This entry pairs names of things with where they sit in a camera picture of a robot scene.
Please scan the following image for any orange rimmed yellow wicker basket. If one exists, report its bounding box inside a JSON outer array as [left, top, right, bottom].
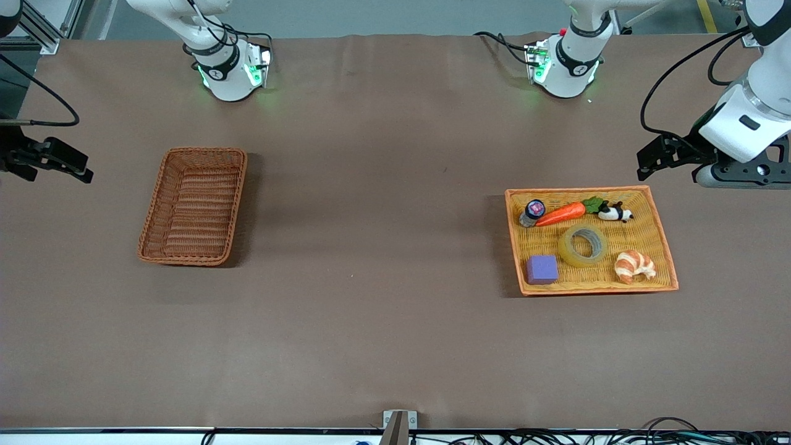
[[504, 185, 680, 297]]

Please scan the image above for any toy croissant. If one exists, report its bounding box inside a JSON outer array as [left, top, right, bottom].
[[614, 250, 657, 285]]

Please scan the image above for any purple cube block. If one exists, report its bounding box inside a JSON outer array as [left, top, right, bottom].
[[526, 255, 559, 286]]

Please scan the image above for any white table edge rail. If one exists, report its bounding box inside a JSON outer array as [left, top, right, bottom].
[[0, 426, 791, 445]]

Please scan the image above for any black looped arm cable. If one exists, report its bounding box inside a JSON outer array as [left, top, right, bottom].
[[708, 34, 762, 87]]

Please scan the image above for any clear yellowish tape roll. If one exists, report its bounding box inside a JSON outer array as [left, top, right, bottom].
[[557, 224, 609, 269]]

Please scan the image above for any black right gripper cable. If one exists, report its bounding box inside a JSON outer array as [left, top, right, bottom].
[[0, 54, 80, 127]]

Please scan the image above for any brown table cover sheet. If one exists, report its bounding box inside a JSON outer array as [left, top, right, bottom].
[[0, 32, 791, 431]]

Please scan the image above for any brown wicker basket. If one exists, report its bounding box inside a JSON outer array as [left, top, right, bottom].
[[137, 146, 248, 267]]

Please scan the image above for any black cable bundle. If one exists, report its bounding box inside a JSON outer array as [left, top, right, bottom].
[[408, 417, 791, 445]]

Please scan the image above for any black base cable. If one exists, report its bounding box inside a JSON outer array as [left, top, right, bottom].
[[183, 0, 274, 70], [474, 31, 537, 66]]

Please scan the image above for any black right base cable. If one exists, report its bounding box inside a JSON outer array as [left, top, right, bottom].
[[183, 0, 274, 70]]

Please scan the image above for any orange toy carrot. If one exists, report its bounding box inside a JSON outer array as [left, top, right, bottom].
[[535, 196, 609, 227]]

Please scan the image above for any small bottle with pink cap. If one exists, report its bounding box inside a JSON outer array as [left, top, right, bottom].
[[519, 199, 546, 228]]

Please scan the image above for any toy panda figure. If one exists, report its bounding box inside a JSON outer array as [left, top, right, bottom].
[[598, 201, 635, 223]]

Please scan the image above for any metal bracket with post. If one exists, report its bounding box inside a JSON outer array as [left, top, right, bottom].
[[380, 410, 418, 445]]

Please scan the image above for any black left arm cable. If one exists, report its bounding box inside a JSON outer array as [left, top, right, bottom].
[[640, 28, 751, 138]]

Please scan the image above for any black left base cable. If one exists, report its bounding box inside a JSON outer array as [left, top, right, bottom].
[[474, 31, 537, 66]]

